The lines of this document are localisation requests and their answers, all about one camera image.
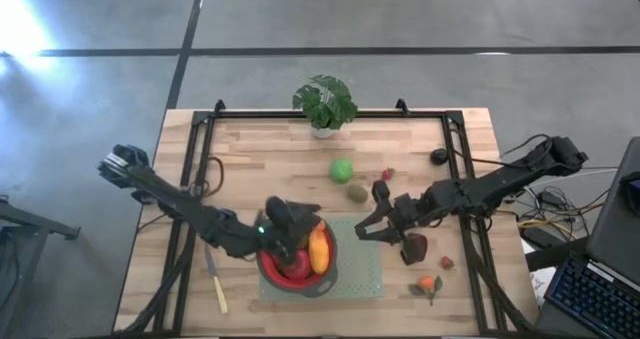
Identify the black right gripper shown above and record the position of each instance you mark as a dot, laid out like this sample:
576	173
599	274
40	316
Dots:
407	214

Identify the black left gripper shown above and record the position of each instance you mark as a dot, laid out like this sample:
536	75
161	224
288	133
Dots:
280	229

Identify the yellow-orange mango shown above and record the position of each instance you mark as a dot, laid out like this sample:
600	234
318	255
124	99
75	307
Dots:
319	251

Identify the big red apple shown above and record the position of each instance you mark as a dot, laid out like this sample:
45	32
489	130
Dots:
299	268

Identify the brown kiwi fruit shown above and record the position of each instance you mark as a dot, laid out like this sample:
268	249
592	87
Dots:
357	193

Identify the red grey collapsible colander bowl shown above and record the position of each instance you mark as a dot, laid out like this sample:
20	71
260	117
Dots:
272	275

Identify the red strawberry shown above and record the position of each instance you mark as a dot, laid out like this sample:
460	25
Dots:
387	174
446	263

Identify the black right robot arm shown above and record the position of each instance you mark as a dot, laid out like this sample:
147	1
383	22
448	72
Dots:
490	186

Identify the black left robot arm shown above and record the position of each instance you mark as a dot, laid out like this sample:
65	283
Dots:
175	204

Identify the dark red bell pepper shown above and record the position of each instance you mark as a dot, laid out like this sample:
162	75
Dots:
423	243

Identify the orange tangerine with leaves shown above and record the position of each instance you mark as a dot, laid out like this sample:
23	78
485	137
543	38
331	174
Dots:
427	283

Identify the black round plum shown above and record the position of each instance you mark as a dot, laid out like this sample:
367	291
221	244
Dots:
439	156

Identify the green plant in white pot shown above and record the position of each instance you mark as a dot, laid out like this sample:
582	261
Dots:
325	104

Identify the white paper sheet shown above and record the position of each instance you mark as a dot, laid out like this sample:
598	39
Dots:
537	285

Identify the black bar beside table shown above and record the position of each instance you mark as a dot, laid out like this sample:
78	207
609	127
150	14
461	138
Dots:
555	256

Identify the laptop with backlit keyboard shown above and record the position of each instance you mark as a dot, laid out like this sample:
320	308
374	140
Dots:
590	294

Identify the black floor stand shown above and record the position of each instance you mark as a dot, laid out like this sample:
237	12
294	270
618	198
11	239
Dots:
35	222

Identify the black aluminium table frame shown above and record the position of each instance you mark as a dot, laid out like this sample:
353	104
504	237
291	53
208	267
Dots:
380	114

